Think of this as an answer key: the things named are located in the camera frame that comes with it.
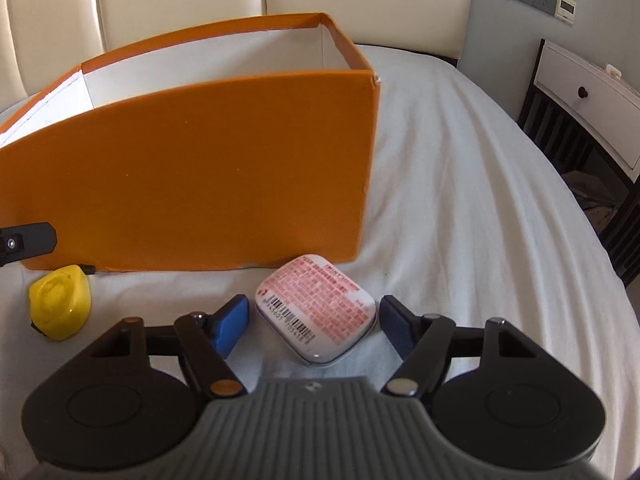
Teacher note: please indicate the white tin with pink label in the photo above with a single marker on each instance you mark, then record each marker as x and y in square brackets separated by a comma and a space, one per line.
[315, 317]

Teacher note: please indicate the white drawer nightstand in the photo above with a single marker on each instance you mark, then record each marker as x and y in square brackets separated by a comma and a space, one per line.
[570, 85]

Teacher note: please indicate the orange cardboard box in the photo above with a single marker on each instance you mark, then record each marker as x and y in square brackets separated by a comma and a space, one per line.
[200, 175]

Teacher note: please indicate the white bed sheet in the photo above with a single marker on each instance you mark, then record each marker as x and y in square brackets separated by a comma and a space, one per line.
[475, 210]

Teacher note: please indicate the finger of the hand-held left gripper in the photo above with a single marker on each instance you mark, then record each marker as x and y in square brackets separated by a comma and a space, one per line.
[30, 242]

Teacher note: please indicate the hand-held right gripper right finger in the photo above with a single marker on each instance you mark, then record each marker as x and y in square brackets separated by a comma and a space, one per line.
[395, 325]

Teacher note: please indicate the small white object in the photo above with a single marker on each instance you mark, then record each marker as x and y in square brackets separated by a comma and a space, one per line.
[612, 71]

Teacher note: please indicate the white wall thermostat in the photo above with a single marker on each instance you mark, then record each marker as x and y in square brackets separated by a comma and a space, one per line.
[566, 8]

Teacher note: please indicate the yellow tape measure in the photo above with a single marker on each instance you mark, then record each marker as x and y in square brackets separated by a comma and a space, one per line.
[60, 305]

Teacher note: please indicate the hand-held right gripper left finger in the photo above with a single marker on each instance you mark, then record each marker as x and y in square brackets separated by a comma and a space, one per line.
[231, 325]

